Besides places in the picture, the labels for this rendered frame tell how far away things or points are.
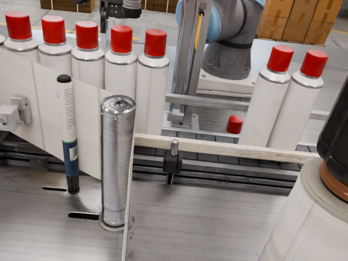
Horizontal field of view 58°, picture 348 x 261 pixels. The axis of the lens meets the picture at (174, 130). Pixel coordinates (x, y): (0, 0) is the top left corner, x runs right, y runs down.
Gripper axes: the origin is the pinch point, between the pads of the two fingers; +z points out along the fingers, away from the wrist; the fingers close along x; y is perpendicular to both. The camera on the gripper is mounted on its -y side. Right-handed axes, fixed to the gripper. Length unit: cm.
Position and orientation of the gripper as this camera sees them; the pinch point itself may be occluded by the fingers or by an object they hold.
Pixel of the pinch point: (103, 45)
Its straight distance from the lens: 103.9
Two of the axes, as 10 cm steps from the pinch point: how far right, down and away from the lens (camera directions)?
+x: -1.1, -3.0, 9.5
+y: 9.9, 0.5, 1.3
